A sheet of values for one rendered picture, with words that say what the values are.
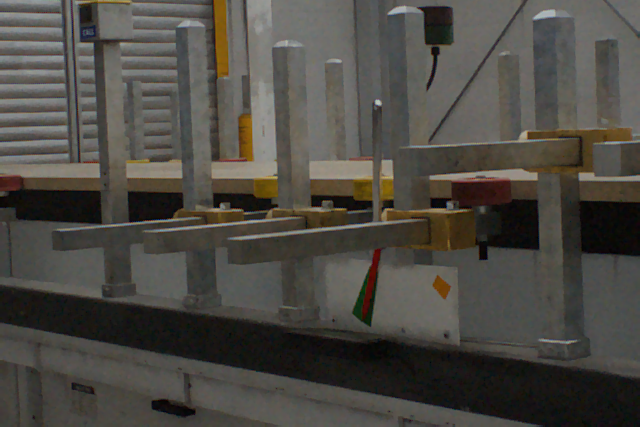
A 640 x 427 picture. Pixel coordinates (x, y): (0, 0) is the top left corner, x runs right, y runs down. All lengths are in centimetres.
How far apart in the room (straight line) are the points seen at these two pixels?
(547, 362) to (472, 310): 42
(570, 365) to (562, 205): 19
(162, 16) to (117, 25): 867
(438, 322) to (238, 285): 77
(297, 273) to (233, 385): 28
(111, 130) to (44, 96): 806
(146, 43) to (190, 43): 878
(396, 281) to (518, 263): 23
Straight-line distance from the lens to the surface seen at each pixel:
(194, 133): 213
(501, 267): 194
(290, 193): 193
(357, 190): 199
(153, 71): 1092
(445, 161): 137
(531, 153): 147
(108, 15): 234
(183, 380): 224
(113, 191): 235
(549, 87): 157
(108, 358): 246
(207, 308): 214
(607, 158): 119
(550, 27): 157
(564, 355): 158
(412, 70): 174
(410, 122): 174
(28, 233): 310
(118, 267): 236
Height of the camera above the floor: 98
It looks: 3 degrees down
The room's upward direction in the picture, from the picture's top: 2 degrees counter-clockwise
